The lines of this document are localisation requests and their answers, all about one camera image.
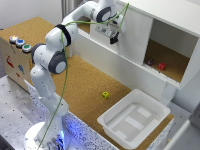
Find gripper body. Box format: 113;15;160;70
94;23;120;41

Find white sliding door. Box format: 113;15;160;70
89;1;155;67

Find purple block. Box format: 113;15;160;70
146;57;156;67

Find yellow block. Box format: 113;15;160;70
102;91;111;100

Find white cabinet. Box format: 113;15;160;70
70;0;200;107

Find pink block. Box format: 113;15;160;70
157;62;167;71

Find wooden drawer box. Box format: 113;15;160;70
0;16;74;92

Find green button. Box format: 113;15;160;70
21;43;33;54

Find blue button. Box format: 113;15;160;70
15;38;26;49

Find red button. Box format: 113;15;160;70
8;34;19;45

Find white plastic box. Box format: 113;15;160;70
96;88;172;150

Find green cable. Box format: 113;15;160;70
35;2;131;150

